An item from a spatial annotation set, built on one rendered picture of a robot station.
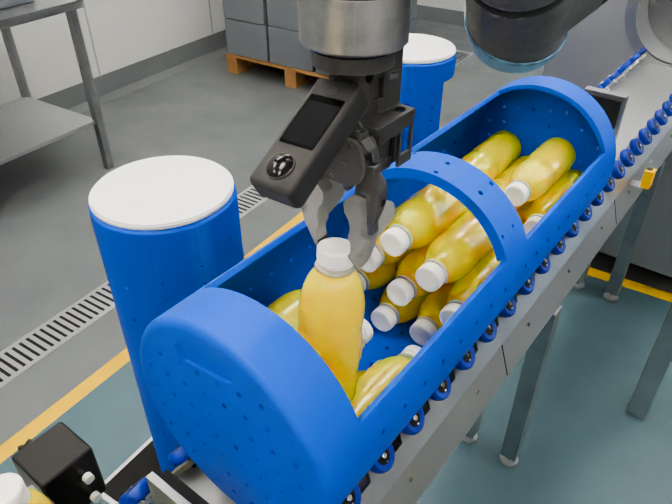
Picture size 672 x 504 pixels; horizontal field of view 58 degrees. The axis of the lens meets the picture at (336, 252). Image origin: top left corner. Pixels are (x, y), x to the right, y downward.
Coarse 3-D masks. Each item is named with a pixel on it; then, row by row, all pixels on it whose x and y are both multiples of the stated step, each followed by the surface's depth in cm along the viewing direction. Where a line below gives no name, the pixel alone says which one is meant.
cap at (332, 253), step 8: (328, 240) 62; (336, 240) 62; (344, 240) 62; (320, 248) 60; (328, 248) 60; (336, 248) 60; (344, 248) 60; (320, 256) 60; (328, 256) 59; (336, 256) 59; (344, 256) 59; (320, 264) 60; (328, 264) 60; (336, 264) 60; (344, 264) 60; (352, 264) 61
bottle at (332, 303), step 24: (312, 288) 61; (336, 288) 60; (360, 288) 62; (312, 312) 61; (336, 312) 61; (360, 312) 63; (312, 336) 63; (336, 336) 62; (360, 336) 65; (336, 360) 64
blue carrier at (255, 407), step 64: (448, 128) 103; (512, 128) 123; (576, 128) 115; (448, 192) 83; (576, 192) 99; (256, 256) 73; (512, 256) 83; (192, 320) 60; (256, 320) 60; (448, 320) 73; (192, 384) 65; (256, 384) 56; (320, 384) 58; (192, 448) 74; (256, 448) 63; (320, 448) 57; (384, 448) 67
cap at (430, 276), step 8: (424, 264) 84; (432, 264) 84; (416, 272) 85; (424, 272) 84; (432, 272) 83; (440, 272) 83; (416, 280) 85; (424, 280) 84; (432, 280) 83; (440, 280) 83; (424, 288) 85; (432, 288) 84
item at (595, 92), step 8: (592, 88) 150; (600, 88) 150; (592, 96) 148; (600, 96) 147; (608, 96) 148; (616, 96) 146; (624, 96) 146; (600, 104) 148; (608, 104) 147; (616, 104) 146; (624, 104) 146; (608, 112) 148; (616, 112) 147; (616, 120) 148; (616, 128) 150; (616, 136) 152
